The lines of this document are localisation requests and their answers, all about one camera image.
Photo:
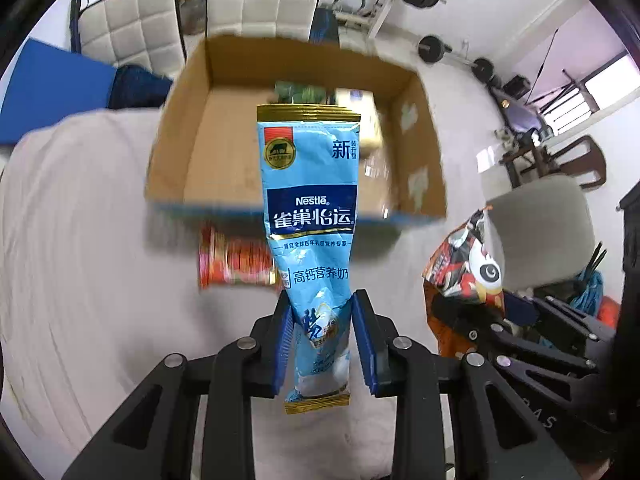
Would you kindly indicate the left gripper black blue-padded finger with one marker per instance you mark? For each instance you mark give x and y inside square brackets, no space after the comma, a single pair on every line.
[151,435]
[496,435]

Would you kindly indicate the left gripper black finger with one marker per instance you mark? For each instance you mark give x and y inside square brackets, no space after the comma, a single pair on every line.
[451,321]

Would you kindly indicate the orange snack packet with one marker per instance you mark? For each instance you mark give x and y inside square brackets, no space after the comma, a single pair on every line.
[462,268]

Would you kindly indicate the blue Nestle milk sachet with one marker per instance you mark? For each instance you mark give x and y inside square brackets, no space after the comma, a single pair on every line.
[310,167]

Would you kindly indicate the green snack packet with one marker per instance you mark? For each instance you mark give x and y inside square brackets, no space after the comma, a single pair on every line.
[290,92]

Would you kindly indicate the grey office chair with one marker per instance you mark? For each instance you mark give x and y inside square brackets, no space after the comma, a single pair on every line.
[542,232]

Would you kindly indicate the grey table cloth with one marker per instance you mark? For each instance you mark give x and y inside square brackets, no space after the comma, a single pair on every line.
[97,286]

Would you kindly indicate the brown wooden chair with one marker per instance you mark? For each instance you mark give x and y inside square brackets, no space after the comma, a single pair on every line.
[546,163]

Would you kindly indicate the purple treadmill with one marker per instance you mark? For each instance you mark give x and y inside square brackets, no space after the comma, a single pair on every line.
[519,118]

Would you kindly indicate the floor barbell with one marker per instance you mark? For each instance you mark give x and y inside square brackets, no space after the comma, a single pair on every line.
[432,50]

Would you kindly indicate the open cardboard box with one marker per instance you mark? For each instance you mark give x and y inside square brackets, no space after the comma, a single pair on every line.
[222,128]

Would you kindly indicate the white weight bench rack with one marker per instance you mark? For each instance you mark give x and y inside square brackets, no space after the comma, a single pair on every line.
[367,19]

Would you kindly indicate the dark blue garment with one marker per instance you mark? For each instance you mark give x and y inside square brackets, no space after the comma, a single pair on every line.
[135,87]

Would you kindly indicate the blue foam mat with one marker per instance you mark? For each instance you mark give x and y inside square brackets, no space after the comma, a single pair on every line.
[49,84]

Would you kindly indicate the white padded chair left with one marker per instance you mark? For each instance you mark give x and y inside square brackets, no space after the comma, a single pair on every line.
[145,33]

